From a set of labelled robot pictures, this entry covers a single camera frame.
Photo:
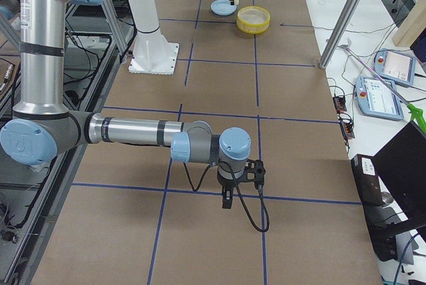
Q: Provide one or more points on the near teach pendant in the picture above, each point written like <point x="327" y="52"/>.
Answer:
<point x="376" y="100"/>

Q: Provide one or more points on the black computer box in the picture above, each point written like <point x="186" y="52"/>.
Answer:
<point x="367" y="182"/>

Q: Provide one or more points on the green-handled reacher grabber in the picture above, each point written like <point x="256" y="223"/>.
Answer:
<point x="416" y="113"/>

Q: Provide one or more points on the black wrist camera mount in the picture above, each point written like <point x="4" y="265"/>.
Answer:
<point x="254" y="172"/>

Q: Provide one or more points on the far teach pendant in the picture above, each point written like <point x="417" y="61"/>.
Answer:
<point x="396" y="66"/>

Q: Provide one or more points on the black monitor panel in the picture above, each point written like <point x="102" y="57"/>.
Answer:
<point x="401" y="166"/>

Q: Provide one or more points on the teach pendant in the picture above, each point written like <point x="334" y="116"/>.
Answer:
<point x="376" y="100"/>
<point x="396" y="66"/>

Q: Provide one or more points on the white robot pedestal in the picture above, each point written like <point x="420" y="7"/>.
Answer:
<point x="152" y="53"/>

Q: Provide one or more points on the far orange-black adapter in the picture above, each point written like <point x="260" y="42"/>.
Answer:
<point x="339" y="101"/>

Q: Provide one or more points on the near orange-black adapter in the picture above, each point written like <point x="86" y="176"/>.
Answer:
<point x="346" y="125"/>

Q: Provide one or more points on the light blue plate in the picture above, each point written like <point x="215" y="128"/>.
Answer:
<point x="223" y="7"/>

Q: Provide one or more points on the yellow plastic steamer basket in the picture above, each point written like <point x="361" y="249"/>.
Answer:
<point x="253" y="20"/>

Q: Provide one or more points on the aluminium frame post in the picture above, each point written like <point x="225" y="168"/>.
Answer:
<point x="338" y="31"/>

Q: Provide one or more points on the orange-black adapter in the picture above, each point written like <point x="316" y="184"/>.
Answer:
<point x="346" y="125"/>
<point x="339" y="101"/>

